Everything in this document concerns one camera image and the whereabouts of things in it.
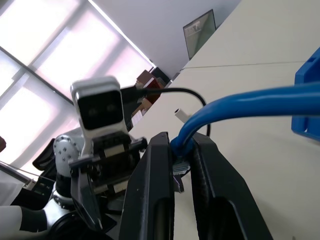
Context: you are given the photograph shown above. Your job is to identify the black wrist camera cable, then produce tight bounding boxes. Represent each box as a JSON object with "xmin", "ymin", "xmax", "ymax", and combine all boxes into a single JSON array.
[{"xmin": 119, "ymin": 85, "xmax": 214, "ymax": 137}]

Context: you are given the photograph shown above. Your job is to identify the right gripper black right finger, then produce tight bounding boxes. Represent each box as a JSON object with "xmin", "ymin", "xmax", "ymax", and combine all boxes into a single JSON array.
[{"xmin": 189, "ymin": 131, "xmax": 274, "ymax": 240}]

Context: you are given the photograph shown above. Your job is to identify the white coupler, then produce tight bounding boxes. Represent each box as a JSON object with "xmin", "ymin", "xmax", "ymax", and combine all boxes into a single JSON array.
[{"xmin": 174, "ymin": 107, "xmax": 192, "ymax": 124}]

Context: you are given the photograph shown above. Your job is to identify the brown cardboard box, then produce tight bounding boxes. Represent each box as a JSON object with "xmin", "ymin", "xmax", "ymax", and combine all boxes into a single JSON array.
[{"xmin": 135, "ymin": 69, "xmax": 161, "ymax": 90}]

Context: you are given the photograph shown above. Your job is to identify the blue plastic bin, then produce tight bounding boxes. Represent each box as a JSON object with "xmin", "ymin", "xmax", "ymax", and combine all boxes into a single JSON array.
[{"xmin": 290, "ymin": 46, "xmax": 320, "ymax": 144}]

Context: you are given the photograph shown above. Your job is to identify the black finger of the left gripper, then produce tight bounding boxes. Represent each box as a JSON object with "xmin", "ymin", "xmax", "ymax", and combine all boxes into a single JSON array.
[{"xmin": 70, "ymin": 171, "xmax": 104, "ymax": 231}]

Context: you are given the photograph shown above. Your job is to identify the white and black robot torso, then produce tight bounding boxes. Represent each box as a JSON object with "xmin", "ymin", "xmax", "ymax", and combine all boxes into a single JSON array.
[{"xmin": 0, "ymin": 204, "xmax": 49, "ymax": 234}]

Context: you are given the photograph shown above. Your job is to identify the dark computer monitor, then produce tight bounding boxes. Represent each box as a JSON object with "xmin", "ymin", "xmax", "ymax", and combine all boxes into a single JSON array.
[{"xmin": 182, "ymin": 8, "xmax": 217, "ymax": 61}]

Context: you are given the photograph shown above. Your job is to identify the blue ethernet cable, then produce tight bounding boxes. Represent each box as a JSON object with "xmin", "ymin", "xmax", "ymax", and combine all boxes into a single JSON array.
[{"xmin": 170, "ymin": 81, "xmax": 320, "ymax": 194}]

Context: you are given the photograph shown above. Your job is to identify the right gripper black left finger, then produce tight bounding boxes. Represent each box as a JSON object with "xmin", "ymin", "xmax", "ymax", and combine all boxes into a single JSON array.
[{"xmin": 118, "ymin": 131, "xmax": 175, "ymax": 240}]

